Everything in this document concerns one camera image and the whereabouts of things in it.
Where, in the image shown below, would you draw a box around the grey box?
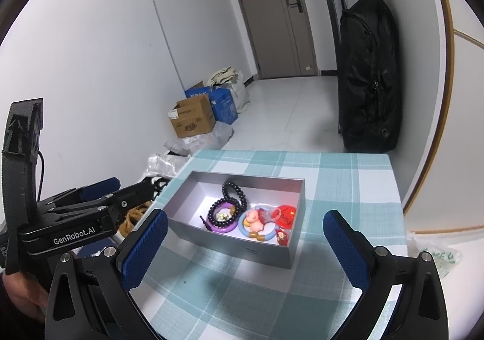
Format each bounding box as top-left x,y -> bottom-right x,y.
162,170 -> 306,270

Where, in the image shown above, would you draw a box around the brown cardboard box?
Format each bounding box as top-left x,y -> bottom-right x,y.
168,94 -> 216,139

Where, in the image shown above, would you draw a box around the dark blue item white logo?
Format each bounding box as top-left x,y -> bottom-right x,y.
77,240 -> 115,258

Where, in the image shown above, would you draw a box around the round pin badge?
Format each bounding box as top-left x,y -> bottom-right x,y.
272,204 -> 297,230

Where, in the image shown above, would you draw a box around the purple ring bracelet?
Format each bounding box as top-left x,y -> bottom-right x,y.
207,201 -> 240,232

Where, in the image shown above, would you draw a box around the teal checked tablecloth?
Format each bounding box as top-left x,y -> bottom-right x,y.
130,150 -> 409,340

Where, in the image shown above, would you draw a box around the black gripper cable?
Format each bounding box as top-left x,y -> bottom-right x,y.
37,150 -> 45,201

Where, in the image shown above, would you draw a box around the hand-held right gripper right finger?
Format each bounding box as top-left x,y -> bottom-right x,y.
321,209 -> 449,340

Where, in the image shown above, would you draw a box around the pink pig figure keychain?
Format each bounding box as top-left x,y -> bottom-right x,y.
243,209 -> 270,241

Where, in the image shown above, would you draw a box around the white sack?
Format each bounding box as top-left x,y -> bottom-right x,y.
227,70 -> 251,112

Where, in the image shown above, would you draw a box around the black and white shoes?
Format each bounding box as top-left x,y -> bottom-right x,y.
143,175 -> 171,198

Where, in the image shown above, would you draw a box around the crumpled clear plastic wrap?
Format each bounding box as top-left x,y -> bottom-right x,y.
146,152 -> 190,179

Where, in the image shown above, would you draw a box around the brown woven item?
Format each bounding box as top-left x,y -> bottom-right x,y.
118,201 -> 154,237

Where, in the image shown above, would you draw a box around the black bead bracelet with tassel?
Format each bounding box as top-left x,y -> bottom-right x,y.
200,201 -> 238,230

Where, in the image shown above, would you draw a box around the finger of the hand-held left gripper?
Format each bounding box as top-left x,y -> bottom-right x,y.
43,177 -> 122,209
38,180 -> 160,229

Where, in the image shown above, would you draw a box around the person's left hand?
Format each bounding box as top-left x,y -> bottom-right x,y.
2,270 -> 51,323

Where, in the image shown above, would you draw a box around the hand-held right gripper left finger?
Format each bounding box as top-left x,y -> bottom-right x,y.
44,208 -> 169,340

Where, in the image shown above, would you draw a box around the light blue ring bracelet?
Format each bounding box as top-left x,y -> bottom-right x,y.
237,205 -> 277,243

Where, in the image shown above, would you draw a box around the large black bag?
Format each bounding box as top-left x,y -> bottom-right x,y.
336,0 -> 402,154

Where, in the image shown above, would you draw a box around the clear plastic bag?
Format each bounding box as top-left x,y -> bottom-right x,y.
163,124 -> 234,156

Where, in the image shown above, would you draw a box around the blue cardboard box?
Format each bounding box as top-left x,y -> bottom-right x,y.
185,85 -> 239,125

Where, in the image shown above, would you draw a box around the beige cloth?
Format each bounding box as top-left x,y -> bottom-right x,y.
206,65 -> 243,90

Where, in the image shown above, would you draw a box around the grey-brown door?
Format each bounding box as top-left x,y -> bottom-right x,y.
225,0 -> 319,80

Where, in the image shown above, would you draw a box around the green print plastic bag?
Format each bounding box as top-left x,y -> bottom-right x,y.
406,232 -> 464,281

